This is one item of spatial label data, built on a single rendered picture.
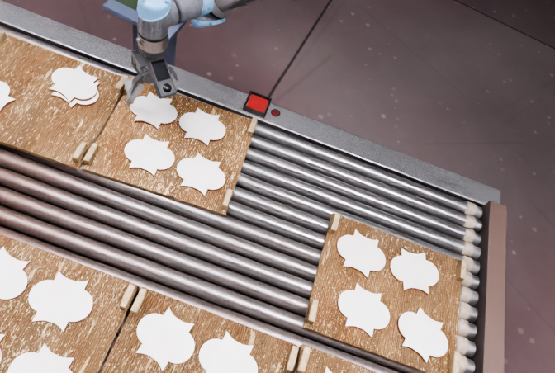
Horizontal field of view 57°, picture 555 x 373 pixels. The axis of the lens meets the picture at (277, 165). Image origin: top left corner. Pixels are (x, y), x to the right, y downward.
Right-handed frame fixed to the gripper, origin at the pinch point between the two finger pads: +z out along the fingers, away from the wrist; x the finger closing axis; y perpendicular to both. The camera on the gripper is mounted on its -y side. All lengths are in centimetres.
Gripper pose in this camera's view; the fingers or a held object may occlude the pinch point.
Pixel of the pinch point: (153, 99)
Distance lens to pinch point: 150.5
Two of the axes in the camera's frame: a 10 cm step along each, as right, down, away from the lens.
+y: -5.2, -7.8, 3.5
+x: -8.2, 3.4, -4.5
